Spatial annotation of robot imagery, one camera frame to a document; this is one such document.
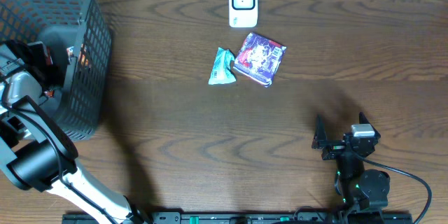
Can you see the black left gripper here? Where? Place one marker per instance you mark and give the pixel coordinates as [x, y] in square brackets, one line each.
[38, 61]

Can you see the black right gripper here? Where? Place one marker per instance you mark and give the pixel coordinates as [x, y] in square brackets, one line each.
[334, 148]

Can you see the red orange snack wrapper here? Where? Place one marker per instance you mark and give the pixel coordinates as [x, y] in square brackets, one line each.
[50, 70]

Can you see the purple snack package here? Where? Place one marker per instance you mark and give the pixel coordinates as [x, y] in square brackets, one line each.
[259, 58]

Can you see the teal snack packet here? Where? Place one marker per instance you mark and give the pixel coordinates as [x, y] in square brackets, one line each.
[221, 71]

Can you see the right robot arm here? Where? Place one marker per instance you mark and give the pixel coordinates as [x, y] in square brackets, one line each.
[363, 191]

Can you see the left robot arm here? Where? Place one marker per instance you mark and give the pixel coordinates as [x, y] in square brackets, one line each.
[35, 152]

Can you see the white barcode scanner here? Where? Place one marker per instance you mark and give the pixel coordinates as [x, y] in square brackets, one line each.
[243, 13]

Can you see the grey plastic basket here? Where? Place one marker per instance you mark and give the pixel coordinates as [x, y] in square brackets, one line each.
[80, 45]

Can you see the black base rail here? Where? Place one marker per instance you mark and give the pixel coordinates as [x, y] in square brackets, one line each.
[304, 215]

